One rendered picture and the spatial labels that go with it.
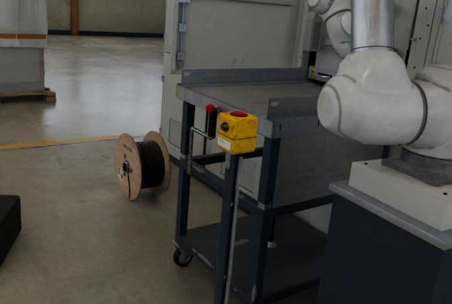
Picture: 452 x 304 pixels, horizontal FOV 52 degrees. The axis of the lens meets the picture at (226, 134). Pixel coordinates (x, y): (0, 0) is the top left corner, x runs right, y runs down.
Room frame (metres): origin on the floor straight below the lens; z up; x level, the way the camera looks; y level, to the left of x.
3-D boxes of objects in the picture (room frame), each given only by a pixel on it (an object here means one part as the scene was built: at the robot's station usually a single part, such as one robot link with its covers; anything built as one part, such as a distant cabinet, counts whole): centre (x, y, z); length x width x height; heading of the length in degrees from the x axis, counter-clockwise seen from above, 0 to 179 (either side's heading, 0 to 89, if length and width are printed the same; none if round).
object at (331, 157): (1.86, -0.24, 0.46); 0.64 x 0.58 x 0.66; 126
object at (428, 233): (1.13, -0.53, 0.74); 0.35 x 0.35 x 0.02; 33
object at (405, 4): (2.08, -0.54, 1.15); 0.48 x 0.01 x 0.48; 36
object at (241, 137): (1.24, -0.03, 0.85); 0.08 x 0.08 x 0.10; 36
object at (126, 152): (2.65, 0.49, 0.20); 0.40 x 0.22 x 0.40; 35
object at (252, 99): (1.86, -0.24, 0.82); 0.68 x 0.62 x 0.06; 126
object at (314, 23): (2.21, -0.36, 1.09); 0.08 x 0.05 x 0.17; 126
